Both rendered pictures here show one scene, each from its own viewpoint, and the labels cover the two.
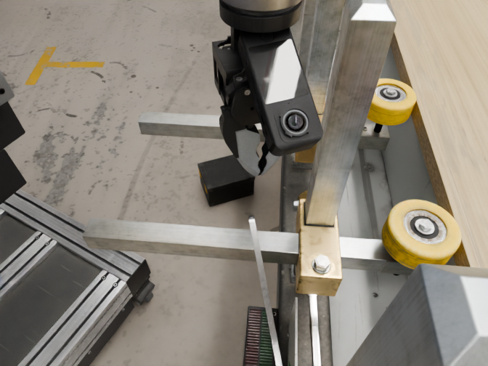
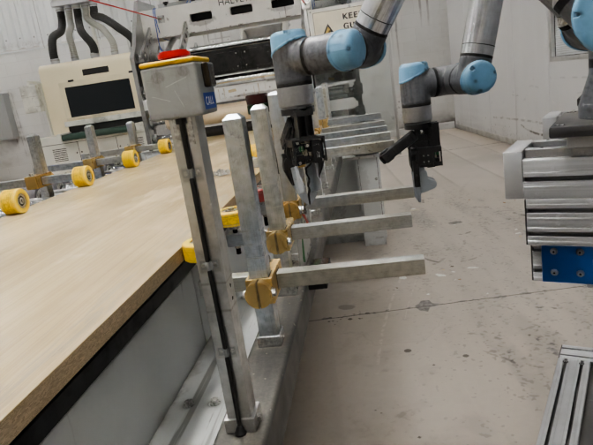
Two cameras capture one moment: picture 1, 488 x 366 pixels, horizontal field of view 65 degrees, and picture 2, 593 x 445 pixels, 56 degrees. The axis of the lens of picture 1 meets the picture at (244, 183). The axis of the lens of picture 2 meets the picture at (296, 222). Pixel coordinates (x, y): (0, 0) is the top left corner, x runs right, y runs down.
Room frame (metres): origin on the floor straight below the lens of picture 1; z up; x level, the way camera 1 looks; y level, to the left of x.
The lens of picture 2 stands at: (1.52, 0.02, 1.17)
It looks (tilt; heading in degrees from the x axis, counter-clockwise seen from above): 14 degrees down; 183
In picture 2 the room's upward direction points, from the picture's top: 9 degrees counter-clockwise
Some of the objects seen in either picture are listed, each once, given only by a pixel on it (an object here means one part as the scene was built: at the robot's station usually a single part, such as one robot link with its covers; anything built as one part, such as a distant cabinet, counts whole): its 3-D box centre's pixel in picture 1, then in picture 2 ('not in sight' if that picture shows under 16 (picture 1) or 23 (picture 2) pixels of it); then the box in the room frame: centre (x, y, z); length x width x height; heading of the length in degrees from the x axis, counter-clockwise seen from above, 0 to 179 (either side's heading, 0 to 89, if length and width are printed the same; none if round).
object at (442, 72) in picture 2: not in sight; (454, 79); (0.04, 0.39, 1.12); 0.11 x 0.11 x 0.08; 9
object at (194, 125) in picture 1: (261, 131); (309, 275); (0.51, -0.03, 0.81); 0.43 x 0.03 x 0.04; 85
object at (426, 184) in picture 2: not in sight; (425, 185); (0.05, 0.29, 0.86); 0.06 x 0.03 x 0.09; 85
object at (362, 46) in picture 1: (323, 195); (275, 211); (0.29, -0.10, 0.90); 0.03 x 0.03 x 0.48; 85
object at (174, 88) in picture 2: not in sight; (181, 91); (0.80, -0.14, 1.18); 0.07 x 0.07 x 0.08; 85
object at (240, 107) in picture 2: not in sight; (251, 109); (-2.35, -0.41, 1.05); 1.43 x 0.12 x 0.12; 85
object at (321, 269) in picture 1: (322, 263); not in sight; (0.22, -0.09, 0.87); 0.02 x 0.02 x 0.01
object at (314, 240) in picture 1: (316, 239); (281, 235); (0.27, -0.10, 0.84); 0.13 x 0.06 x 0.05; 175
